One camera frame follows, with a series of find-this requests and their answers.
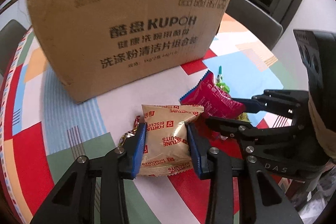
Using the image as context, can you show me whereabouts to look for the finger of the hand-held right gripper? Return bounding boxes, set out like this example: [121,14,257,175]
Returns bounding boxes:
[231,89,310,119]
[205,116,294,151]

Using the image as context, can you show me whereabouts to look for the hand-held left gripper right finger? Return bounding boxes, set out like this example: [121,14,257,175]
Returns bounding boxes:
[187,123,302,224]

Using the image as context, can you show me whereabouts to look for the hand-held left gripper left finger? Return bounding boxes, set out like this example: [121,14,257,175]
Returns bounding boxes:
[30,123,147,224]

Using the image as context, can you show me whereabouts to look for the gold biscuit packet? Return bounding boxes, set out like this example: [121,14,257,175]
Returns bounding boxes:
[138,104,205,178]

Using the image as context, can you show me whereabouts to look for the magenta snack packet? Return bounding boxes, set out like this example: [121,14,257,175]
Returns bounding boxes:
[179,70,246,120]

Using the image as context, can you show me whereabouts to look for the large printed cardboard box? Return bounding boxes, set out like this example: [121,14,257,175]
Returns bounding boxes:
[26,0,235,104]

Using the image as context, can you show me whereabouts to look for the person's right hand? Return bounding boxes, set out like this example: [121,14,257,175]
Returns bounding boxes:
[308,89,336,161]

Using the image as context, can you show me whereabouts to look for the yellow-green wrapped candy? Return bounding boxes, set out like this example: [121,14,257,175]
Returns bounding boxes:
[235,112,252,124]

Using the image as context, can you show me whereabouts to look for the gold and red foil candy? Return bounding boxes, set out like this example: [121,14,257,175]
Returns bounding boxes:
[117,115,141,147]

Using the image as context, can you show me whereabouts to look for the green lollipop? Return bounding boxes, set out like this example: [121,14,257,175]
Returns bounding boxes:
[215,65,231,95]

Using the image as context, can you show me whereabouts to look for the grey dining chair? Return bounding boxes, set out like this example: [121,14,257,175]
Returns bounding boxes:
[0,19,28,77]
[228,0,284,51]

